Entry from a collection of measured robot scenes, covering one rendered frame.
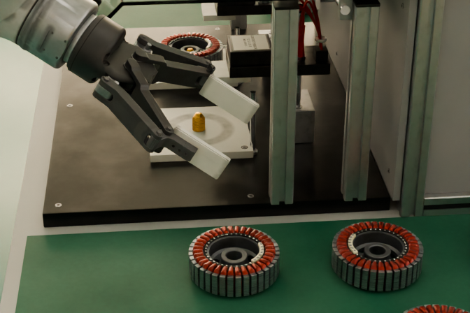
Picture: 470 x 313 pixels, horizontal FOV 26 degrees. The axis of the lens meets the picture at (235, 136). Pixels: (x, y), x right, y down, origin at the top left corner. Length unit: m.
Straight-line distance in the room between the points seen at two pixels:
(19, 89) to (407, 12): 2.40
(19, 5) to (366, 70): 0.45
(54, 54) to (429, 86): 0.47
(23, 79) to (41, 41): 2.46
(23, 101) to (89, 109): 1.82
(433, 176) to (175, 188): 0.35
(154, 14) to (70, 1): 0.91
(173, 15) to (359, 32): 0.83
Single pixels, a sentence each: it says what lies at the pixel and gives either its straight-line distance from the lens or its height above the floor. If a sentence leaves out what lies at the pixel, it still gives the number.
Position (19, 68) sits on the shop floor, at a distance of 3.70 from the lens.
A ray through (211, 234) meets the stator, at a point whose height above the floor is 0.79.
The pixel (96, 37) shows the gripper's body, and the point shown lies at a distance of 1.14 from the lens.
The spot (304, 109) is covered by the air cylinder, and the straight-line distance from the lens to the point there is 1.50.
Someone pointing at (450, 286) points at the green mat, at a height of 0.75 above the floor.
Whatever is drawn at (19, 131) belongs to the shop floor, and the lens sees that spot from 3.26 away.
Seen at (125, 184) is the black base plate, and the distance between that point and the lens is 1.43.
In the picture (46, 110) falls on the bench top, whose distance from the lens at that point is 1.70.
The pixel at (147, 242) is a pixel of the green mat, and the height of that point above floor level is 0.75.
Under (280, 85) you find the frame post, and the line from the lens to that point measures 1.29.
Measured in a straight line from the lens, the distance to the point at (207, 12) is 1.70.
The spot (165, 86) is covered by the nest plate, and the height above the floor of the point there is 0.78.
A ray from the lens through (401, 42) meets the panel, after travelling 1.31.
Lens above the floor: 1.50
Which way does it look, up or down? 28 degrees down
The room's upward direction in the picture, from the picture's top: straight up
